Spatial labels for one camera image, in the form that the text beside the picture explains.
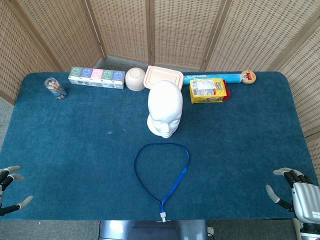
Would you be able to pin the multicolour tissue pack row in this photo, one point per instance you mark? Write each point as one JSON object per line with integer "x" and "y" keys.
{"x": 97, "y": 77}

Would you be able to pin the grey robot torso base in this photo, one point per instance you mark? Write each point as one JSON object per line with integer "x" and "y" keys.
{"x": 150, "y": 230}

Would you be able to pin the round wooden tin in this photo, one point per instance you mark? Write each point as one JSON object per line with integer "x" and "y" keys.
{"x": 248, "y": 77}

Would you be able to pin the beige upturned bowl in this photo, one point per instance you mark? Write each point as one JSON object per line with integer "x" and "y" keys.
{"x": 135, "y": 78}

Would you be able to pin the clear jar of sticks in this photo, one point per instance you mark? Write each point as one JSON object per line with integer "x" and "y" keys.
{"x": 55, "y": 88}

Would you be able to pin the yellow snack bag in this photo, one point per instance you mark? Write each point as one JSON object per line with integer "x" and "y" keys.
{"x": 207, "y": 91}

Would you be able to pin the light blue rolled mat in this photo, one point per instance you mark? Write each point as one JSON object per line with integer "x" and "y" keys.
{"x": 212, "y": 77}

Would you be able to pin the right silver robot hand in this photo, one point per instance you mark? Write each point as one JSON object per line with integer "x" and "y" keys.
{"x": 305, "y": 200}

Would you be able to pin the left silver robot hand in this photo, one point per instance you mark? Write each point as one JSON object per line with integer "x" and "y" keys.
{"x": 10, "y": 176}

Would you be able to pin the blue table cloth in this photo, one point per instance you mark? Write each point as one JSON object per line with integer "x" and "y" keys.
{"x": 75, "y": 150}

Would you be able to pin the wicker folding screen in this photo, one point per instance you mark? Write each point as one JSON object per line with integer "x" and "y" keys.
{"x": 125, "y": 25}

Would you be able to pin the white foam mannequin head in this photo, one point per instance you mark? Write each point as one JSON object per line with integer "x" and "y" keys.
{"x": 165, "y": 105}

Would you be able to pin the beige lidded lunch box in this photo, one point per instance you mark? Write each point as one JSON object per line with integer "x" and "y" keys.
{"x": 162, "y": 77}

